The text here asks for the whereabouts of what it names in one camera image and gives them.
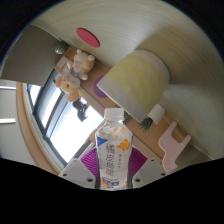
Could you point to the purple round number sign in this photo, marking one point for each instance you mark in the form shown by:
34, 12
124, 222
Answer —
98, 90

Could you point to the pink horse figurine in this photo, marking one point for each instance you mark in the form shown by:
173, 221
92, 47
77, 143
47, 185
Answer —
171, 150

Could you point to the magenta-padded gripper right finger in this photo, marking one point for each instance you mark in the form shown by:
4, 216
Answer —
150, 170

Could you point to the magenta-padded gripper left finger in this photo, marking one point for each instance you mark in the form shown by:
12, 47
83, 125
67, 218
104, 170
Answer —
76, 171

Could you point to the small plant in white pot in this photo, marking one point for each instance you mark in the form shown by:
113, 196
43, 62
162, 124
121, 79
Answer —
156, 114

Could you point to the plush mouse toy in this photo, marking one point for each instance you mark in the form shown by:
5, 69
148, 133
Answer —
80, 66

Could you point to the round green cactus ornament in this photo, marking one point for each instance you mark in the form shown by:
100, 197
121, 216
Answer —
61, 48

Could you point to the white and yellow paper cup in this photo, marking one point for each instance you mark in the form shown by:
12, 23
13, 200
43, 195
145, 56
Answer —
136, 81

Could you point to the dark horse figurine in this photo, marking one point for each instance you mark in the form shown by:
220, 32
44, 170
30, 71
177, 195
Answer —
81, 111

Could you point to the flat round red coaster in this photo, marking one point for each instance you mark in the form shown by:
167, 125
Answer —
87, 37

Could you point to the ceiling lights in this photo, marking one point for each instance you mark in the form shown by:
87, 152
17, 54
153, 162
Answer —
7, 120

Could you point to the clear drink bottle white cap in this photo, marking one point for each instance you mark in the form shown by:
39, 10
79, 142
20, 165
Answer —
113, 156

